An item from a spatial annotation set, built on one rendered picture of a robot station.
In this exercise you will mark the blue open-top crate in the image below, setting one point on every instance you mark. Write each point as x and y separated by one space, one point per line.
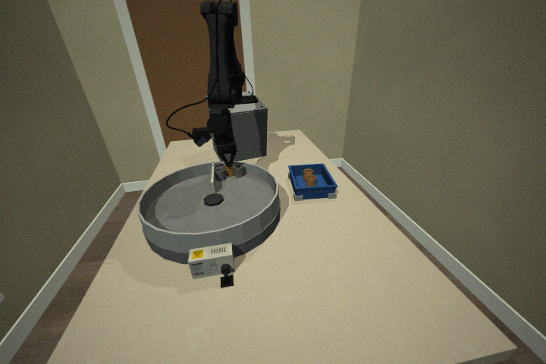
324 183

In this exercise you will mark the bronze bushing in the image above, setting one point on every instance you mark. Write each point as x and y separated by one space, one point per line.
310 180
307 172
229 171

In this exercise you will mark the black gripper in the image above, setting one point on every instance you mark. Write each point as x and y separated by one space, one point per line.
229 147

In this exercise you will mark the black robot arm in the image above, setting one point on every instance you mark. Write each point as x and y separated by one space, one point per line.
225 67

